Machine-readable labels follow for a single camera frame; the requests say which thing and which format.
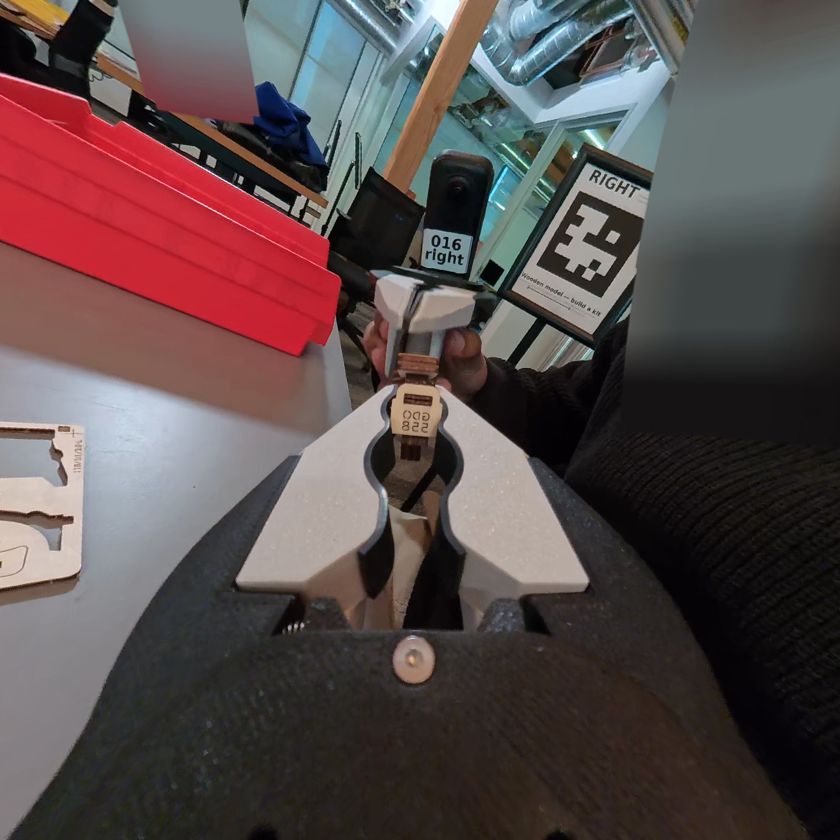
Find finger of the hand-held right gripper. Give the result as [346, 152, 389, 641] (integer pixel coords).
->
[374, 270, 422, 379]
[409, 290, 476, 360]

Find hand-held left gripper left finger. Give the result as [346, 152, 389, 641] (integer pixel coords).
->
[235, 387, 399, 627]

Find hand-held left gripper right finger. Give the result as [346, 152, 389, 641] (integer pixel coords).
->
[437, 392, 590, 629]

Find wooden model assembly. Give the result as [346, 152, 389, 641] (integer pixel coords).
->
[392, 353, 442, 462]

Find person's right forearm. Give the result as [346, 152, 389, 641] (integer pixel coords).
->
[469, 318, 632, 476]

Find grey desk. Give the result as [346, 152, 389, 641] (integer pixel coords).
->
[0, 239, 355, 837]

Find person's right hand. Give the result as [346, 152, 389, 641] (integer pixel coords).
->
[363, 313, 488, 403]

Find black monitor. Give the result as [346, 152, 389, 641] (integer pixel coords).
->
[327, 167, 425, 265]

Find framed marker sign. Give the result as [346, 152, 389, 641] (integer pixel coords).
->
[497, 143, 655, 350]

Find background wooden table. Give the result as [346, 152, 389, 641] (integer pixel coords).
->
[98, 52, 329, 212]

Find blue jacket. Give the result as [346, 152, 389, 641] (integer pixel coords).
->
[252, 81, 330, 173]

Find silver ventilation ducts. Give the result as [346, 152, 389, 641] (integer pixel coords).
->
[472, 0, 680, 88]

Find red plastic bin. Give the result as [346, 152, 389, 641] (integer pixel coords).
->
[0, 72, 343, 358]

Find wooden parts sheet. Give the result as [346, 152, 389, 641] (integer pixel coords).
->
[0, 423, 87, 593]

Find wooden post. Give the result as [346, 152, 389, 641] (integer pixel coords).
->
[383, 0, 501, 193]

